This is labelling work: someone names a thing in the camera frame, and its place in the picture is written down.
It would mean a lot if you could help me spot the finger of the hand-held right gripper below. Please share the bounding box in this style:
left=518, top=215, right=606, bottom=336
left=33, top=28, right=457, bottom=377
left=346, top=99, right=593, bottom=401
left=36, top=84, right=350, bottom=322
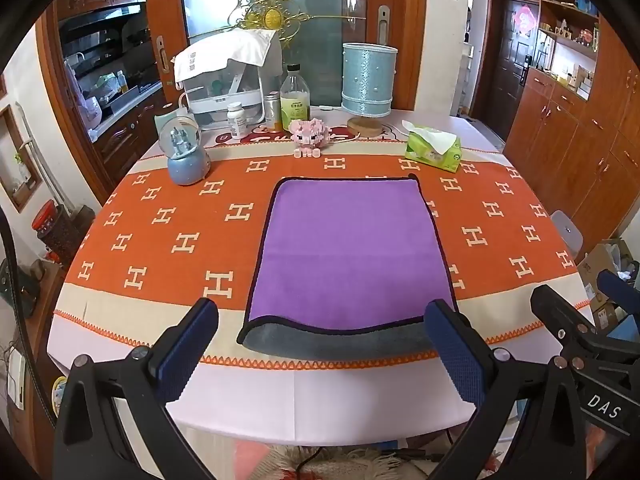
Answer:
left=596, top=269, right=640, bottom=313
left=530, top=285, right=608, bottom=358

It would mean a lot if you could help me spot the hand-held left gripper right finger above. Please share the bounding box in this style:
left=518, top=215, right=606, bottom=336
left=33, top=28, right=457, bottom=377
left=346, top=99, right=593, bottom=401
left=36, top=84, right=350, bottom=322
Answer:
left=424, top=299, right=587, bottom=480

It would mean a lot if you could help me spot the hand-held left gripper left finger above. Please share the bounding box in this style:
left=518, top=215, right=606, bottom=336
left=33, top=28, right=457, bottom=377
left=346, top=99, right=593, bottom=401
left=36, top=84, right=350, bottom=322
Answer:
left=52, top=297, right=219, bottom=480

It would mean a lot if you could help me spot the purple towel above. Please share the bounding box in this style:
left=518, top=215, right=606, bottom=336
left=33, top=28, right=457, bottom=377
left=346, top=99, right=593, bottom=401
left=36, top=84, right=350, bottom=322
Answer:
left=237, top=174, right=461, bottom=362

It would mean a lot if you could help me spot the cardboard box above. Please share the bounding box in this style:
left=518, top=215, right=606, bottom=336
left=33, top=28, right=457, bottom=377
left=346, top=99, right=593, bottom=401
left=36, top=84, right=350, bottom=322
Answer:
left=577, top=239, right=637, bottom=332

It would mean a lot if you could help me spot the white chair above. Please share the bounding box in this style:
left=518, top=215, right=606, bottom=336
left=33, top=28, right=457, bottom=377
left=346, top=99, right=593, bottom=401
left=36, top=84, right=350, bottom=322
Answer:
left=550, top=210, right=584, bottom=261

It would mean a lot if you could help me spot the orange patterned tablecloth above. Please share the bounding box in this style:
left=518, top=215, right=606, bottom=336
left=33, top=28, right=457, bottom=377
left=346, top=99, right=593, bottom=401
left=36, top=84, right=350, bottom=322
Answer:
left=47, top=110, right=596, bottom=446

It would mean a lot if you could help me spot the wooden shelf cabinet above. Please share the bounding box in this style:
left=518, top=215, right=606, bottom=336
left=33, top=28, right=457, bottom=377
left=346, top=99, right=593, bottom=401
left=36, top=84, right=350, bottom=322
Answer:
left=505, top=0, right=640, bottom=256

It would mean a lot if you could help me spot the red lid jar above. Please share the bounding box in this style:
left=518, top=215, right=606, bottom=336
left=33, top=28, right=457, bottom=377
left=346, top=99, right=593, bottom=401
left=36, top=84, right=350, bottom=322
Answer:
left=31, top=200, right=77, bottom=263

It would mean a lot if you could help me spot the blue snow globe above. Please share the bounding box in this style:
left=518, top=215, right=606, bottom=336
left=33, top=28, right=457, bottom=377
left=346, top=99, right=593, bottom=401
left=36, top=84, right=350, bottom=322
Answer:
left=159, top=114, right=212, bottom=186

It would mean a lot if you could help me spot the green tissue pack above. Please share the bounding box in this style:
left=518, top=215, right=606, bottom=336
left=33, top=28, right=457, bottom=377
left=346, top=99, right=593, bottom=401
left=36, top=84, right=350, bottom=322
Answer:
left=402, top=121, right=463, bottom=173

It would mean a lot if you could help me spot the white pill bottle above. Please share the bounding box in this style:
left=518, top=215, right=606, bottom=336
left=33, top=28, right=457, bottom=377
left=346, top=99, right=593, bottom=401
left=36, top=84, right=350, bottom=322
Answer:
left=226, top=102, right=247, bottom=141

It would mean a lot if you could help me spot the dark wooden door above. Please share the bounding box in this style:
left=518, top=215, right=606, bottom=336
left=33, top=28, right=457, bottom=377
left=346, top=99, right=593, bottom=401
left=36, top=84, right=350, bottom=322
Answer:
left=492, top=0, right=541, bottom=128

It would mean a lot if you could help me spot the pink toy pig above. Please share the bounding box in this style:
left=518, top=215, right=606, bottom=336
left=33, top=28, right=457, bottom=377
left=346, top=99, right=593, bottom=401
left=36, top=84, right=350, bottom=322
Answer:
left=289, top=119, right=331, bottom=159

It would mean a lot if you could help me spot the metal can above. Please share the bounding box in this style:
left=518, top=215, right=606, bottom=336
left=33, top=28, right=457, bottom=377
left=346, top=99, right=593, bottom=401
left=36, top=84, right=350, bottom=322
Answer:
left=264, top=92, right=282, bottom=133

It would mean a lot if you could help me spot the white countertop appliance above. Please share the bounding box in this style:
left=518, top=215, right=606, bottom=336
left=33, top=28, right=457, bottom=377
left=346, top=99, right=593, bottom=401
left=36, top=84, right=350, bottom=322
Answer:
left=174, top=30, right=282, bottom=125

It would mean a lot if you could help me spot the white plastic bag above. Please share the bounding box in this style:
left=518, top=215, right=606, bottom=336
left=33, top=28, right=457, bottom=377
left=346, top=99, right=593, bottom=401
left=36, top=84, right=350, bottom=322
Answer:
left=64, top=59, right=104, bottom=132

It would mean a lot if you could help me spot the glass bottle green label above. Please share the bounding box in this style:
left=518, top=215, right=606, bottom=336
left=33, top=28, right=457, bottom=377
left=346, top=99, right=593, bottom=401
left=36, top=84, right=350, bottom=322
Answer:
left=280, top=64, right=311, bottom=133

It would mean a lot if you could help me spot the red door decoration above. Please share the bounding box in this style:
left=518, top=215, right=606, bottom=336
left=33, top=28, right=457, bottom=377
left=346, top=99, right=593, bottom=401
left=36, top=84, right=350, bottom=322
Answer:
left=512, top=4, right=540, bottom=36

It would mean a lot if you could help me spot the blue cylindrical table lamp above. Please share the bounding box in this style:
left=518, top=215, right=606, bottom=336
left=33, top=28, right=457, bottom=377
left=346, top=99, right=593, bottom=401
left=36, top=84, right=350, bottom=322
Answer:
left=341, top=42, right=399, bottom=137

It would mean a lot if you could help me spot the white cloth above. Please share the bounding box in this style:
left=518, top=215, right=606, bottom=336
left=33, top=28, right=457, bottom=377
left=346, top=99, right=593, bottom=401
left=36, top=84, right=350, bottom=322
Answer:
left=173, top=29, right=278, bottom=83

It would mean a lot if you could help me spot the gold door ornament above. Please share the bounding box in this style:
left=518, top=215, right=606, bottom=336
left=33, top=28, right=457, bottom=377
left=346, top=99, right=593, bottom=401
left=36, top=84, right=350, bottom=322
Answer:
left=227, top=0, right=371, bottom=50

